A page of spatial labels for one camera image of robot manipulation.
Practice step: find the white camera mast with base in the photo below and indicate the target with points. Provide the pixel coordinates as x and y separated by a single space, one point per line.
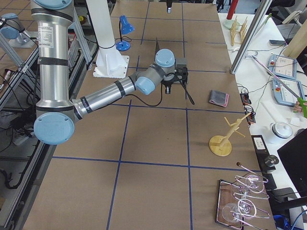
109 63

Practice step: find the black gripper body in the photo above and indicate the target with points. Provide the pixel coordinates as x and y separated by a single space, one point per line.
169 83

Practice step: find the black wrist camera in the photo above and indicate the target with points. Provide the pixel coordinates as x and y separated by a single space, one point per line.
179 75

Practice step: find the pale green glass plate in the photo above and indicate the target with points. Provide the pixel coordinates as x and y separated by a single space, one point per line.
228 24

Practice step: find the wooden dish rack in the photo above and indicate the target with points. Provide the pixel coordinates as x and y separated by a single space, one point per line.
238 29

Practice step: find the white enamel pot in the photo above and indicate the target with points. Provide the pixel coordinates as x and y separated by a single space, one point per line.
278 132

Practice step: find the black tray with glasses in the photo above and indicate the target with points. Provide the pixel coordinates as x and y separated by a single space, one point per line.
235 208

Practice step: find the blue desk lamp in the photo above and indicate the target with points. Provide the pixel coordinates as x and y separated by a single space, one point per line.
124 28

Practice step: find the red cup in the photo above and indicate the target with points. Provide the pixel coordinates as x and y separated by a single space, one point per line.
232 9

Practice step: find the upper teach pendant tablet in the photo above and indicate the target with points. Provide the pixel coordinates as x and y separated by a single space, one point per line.
283 66

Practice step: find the grey folded cloth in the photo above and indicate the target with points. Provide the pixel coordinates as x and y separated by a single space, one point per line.
219 98

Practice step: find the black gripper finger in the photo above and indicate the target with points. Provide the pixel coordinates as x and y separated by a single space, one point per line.
168 5

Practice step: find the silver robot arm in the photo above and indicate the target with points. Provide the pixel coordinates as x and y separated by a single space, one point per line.
56 112

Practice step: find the wooden mug tree stand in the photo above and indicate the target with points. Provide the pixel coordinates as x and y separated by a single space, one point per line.
220 145

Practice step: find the aluminium frame post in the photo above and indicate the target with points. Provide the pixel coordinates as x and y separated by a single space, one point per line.
255 24

